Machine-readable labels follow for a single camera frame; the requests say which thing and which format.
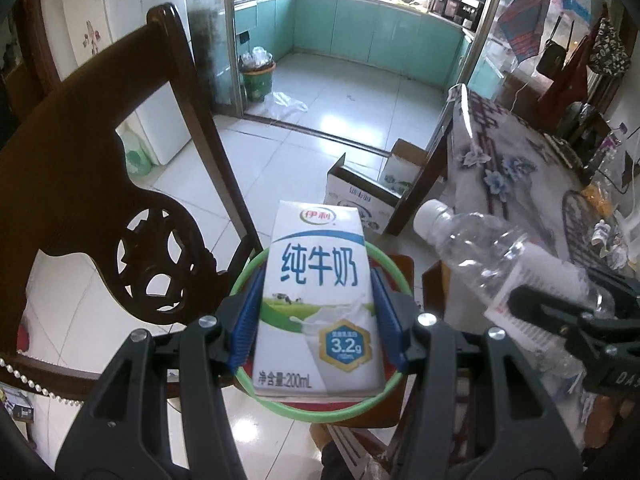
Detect glass sliding door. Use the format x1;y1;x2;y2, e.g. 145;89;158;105
182;0;246;117

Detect carved dark wooden chair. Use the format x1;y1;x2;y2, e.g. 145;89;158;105
0;2;266;401

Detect white milk carton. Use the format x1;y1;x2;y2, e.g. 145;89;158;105
252;200;382;401

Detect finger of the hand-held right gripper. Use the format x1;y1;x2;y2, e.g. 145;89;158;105
585;266;640;311
507;285;583;346

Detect red garment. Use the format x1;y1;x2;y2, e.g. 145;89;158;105
537;35;593;126

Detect green kitchen waste bin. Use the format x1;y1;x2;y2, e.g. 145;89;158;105
241;47;277;102

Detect black handbag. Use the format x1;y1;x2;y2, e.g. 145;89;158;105
536;15;573;80

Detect white plastic bag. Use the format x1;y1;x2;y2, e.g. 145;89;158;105
262;91;308;117

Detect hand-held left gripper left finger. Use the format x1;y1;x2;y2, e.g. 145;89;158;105
55;267;266;480

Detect clear plastic bottle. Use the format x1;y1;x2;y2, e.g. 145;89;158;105
412;199;616;386

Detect black wire ring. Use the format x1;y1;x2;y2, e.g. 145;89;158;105
560;189;608;266

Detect black countertop appliance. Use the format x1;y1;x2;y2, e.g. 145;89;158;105
430;0;483;26

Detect red bin with green rim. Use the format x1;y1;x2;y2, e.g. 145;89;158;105
229;245;416;423

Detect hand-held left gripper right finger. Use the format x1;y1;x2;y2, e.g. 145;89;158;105
369;267;583;480

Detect open white cardboard box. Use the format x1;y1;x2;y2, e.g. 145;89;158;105
325;139;431;236

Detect white refrigerator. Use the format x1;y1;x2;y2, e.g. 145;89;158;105
40;0;193;167

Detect teal kitchen cabinets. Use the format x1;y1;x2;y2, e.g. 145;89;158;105
235;0;506;96

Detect striped grey bag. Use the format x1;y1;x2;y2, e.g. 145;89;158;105
325;425;396;480

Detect table with floral cloth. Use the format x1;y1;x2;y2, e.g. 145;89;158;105
447;84;640;461

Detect yellow packet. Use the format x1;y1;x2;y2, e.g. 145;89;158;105
580;187;613;218

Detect dark floral bag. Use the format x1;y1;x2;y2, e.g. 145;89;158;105
587;17;631;76

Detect crumpled white wrapper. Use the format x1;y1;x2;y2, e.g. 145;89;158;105
590;220;631;266

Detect green plastic jug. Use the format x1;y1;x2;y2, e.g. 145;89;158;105
122;130;153;177

